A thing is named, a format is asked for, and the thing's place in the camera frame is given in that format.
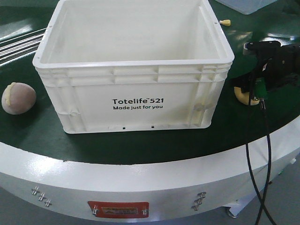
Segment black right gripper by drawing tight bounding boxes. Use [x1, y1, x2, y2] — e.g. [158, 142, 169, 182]
[243, 41, 300, 91]

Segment white plastic Totelife crate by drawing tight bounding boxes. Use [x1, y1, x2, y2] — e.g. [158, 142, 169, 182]
[33, 0, 234, 134]

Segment pink plush ball toy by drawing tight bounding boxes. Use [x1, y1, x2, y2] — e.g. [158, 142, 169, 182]
[1, 82, 37, 115]

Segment green circuit board right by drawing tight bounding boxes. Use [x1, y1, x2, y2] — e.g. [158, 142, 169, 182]
[254, 77, 268, 99]

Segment small yellow toy piece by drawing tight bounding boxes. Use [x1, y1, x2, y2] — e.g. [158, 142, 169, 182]
[219, 19, 232, 27]

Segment clear plastic bin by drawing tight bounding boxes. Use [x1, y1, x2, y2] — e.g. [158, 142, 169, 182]
[216, 0, 277, 15]

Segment white outer conveyor rim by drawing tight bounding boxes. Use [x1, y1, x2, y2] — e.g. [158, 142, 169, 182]
[0, 115, 300, 222]

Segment red warning label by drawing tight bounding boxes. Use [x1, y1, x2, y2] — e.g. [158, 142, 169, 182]
[88, 201, 149, 218]

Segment chrome guide rails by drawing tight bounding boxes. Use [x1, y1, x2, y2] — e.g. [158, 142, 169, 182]
[0, 28, 46, 65]

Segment black cable right braided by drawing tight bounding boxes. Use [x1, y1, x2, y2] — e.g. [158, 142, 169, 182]
[259, 97, 278, 225]

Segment black cable right smooth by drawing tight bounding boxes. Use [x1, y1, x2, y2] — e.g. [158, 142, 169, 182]
[245, 70, 278, 225]

